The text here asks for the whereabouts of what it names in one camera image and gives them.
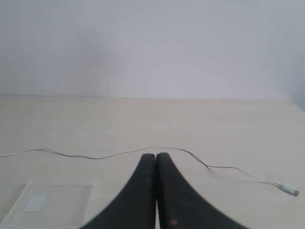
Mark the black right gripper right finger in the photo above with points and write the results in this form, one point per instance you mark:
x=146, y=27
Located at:
x=180, y=206

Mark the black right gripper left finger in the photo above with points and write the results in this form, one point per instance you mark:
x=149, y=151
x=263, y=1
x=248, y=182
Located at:
x=135, y=205

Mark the white wired earphones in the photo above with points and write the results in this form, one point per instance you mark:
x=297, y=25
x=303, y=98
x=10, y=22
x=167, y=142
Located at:
x=283, y=187

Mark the clear plastic storage case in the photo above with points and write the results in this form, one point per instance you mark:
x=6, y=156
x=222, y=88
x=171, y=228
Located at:
x=55, y=203

